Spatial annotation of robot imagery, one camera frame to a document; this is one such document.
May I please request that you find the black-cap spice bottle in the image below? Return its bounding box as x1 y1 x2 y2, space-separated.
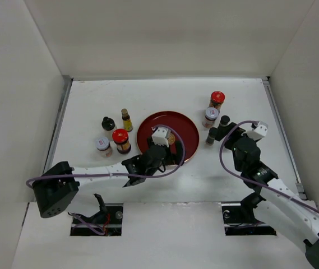
218 115 230 128
205 127 218 146

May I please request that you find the white-lid jar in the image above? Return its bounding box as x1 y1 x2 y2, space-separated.
202 107 219 128
96 136 113 157

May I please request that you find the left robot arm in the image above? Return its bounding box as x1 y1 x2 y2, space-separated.
26 135 186 219

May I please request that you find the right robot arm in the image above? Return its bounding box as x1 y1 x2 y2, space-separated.
215 120 319 268

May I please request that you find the round red lacquer tray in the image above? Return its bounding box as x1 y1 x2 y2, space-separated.
136 111 200 162

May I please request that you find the small yellow-label brown bottle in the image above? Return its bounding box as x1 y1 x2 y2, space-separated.
121 108 133 132

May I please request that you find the red-lid sauce jar left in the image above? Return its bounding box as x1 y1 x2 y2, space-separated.
112 128 131 155

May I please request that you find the red-lid sauce jar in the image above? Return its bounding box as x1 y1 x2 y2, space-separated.
112 128 131 155
209 91 225 111

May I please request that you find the red-lid sauce jar right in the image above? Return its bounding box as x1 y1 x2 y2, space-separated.
209 91 225 111

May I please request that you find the black-cap white bottle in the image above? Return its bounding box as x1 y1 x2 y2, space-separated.
101 117 117 139

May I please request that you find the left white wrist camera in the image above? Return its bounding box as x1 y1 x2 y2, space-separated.
151 127 171 147

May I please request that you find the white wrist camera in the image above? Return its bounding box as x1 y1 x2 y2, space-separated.
151 127 171 147
244 121 268 142

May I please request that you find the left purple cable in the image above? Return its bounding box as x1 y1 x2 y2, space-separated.
26 124 187 189

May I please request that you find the purple cable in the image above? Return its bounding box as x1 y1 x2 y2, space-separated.
219 120 319 226
26 124 187 189

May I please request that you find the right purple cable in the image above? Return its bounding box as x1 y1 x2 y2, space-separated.
219 120 319 226

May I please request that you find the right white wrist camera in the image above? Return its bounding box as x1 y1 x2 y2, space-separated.
244 121 268 142

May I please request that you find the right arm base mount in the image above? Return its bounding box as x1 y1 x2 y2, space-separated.
221 193 277 236

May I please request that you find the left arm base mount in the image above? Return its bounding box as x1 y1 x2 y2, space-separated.
68 194 124 236

